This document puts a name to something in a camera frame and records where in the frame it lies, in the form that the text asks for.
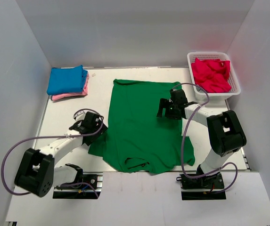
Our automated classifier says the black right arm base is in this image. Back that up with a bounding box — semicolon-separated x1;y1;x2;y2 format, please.
176;173;226;201

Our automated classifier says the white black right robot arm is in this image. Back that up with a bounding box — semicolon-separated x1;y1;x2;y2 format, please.
156;89;247;188

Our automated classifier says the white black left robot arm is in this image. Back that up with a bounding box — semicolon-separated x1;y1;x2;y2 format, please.
14;110;107;197

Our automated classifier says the folded blue t shirt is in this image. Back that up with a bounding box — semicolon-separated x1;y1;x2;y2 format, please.
47;65;88;96

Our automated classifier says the white plastic basket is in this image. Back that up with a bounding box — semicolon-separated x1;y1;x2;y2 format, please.
187;52;241;101

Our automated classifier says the crumpled red t shirt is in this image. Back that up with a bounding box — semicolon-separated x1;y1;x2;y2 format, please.
191;58;231;93

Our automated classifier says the folded pink t shirt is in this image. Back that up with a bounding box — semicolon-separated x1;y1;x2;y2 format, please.
51;74;90;101

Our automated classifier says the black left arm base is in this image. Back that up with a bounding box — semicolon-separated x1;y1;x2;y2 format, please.
52;172;103;200

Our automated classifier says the green t shirt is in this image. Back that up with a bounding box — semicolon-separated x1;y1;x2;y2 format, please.
88;79;195;174

